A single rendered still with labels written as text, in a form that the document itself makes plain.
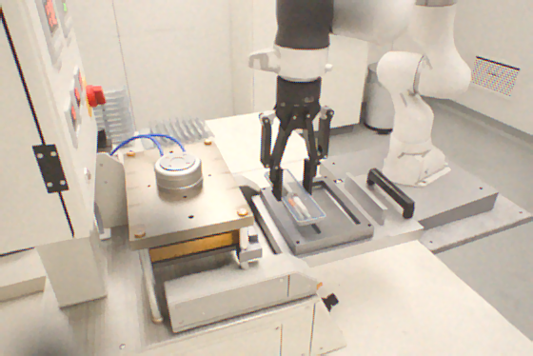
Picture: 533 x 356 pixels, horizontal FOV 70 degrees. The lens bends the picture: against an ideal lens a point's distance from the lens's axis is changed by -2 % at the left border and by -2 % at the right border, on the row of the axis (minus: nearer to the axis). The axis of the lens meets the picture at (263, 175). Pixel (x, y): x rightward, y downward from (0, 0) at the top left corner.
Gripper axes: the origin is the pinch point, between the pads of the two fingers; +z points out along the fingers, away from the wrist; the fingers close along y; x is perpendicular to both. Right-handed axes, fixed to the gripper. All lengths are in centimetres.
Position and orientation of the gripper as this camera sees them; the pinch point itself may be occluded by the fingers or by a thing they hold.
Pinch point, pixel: (292, 181)
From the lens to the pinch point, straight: 74.6
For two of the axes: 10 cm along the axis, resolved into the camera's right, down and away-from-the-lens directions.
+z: -0.1, 8.6, 5.1
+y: 9.5, -1.5, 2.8
